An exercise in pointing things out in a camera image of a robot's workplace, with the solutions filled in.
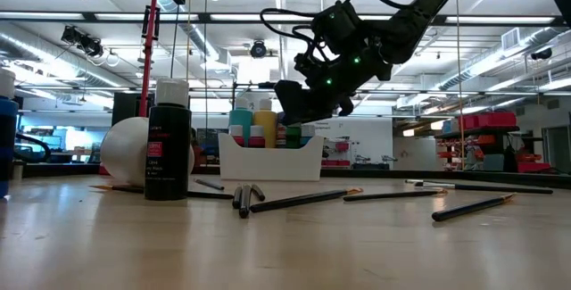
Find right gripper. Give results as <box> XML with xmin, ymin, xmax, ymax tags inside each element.
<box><xmin>273</xmin><ymin>35</ymin><xmax>393</xmax><ymax>126</ymax></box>

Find small teal paint bottle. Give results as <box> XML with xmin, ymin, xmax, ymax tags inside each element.
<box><xmin>301</xmin><ymin>123</ymin><xmax>317</xmax><ymax>147</ymax></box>

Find large yellow paint bottle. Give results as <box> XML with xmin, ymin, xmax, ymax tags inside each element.
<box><xmin>252</xmin><ymin>97</ymin><xmax>279</xmax><ymax>149</ymax></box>

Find large cyan paint bottle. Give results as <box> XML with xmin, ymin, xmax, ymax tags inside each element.
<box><xmin>229</xmin><ymin>97</ymin><xmax>255</xmax><ymax>148</ymax></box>

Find white plastic bin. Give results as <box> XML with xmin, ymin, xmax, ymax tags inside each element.
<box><xmin>218</xmin><ymin>132</ymin><xmax>326</xmax><ymax>182</ymax></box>

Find small black paint bottle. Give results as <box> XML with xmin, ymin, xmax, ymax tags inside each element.
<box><xmin>144</xmin><ymin>78</ymin><xmax>193</xmax><ymax>202</ymax></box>

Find white cup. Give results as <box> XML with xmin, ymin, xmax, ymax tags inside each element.
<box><xmin>99</xmin><ymin>116</ymin><xmax>196</xmax><ymax>188</ymax></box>

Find black paintbrush white bristles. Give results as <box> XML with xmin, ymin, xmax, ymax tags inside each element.
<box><xmin>404</xmin><ymin>178</ymin><xmax>555</xmax><ymax>195</ymax></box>

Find small blue paint bottle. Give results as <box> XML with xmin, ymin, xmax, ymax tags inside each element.
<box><xmin>0</xmin><ymin>67</ymin><xmax>20</xmax><ymax>198</ymax></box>

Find red tool rack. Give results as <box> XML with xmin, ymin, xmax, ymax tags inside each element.
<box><xmin>325</xmin><ymin>140</ymin><xmax>353</xmax><ymax>167</ymax></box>

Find person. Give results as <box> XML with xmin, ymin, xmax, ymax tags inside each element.
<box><xmin>189</xmin><ymin>127</ymin><xmax>204</xmax><ymax>169</ymax></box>

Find red desk lamp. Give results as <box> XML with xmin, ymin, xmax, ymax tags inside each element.
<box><xmin>97</xmin><ymin>0</ymin><xmax>161</xmax><ymax>177</ymax></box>

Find black monitor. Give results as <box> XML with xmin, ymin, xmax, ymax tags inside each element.
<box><xmin>111</xmin><ymin>91</ymin><xmax>155</xmax><ymax>126</ymax></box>

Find storage shelf unit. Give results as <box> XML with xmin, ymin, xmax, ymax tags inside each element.
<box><xmin>439</xmin><ymin>110</ymin><xmax>557</xmax><ymax>175</ymax></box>

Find red storage bin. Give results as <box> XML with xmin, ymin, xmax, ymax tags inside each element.
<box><xmin>463</xmin><ymin>111</ymin><xmax>518</xmax><ymax>131</ymax></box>

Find black ceiling-mounted device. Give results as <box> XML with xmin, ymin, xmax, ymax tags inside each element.
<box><xmin>60</xmin><ymin>24</ymin><xmax>105</xmax><ymax>59</ymax></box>

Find black metal frame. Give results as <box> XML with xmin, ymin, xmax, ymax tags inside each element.
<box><xmin>230</xmin><ymin>81</ymin><xmax>286</xmax><ymax>112</ymax></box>

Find black ceiling camera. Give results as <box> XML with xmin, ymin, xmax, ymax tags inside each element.
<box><xmin>248</xmin><ymin>38</ymin><xmax>269</xmax><ymax>60</ymax></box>

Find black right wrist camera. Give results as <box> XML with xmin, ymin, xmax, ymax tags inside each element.
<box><xmin>311</xmin><ymin>0</ymin><xmax>360</xmax><ymax>44</ymax></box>

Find yellow hanging cord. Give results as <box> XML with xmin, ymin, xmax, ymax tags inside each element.
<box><xmin>453</xmin><ymin>0</ymin><xmax>466</xmax><ymax>170</ymax></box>

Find black dome camera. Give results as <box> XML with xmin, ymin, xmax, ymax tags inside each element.
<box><xmin>530</xmin><ymin>46</ymin><xmax>554</xmax><ymax>62</ymax></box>

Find silver ceiling air duct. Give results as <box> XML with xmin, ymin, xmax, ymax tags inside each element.
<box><xmin>439</xmin><ymin>25</ymin><xmax>571</xmax><ymax>93</ymax></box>
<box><xmin>0</xmin><ymin>30</ymin><xmax>137</xmax><ymax>89</ymax></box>

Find black cable loop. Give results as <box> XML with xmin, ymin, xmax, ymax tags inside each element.
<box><xmin>12</xmin><ymin>129</ymin><xmax>53</xmax><ymax>164</ymax></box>

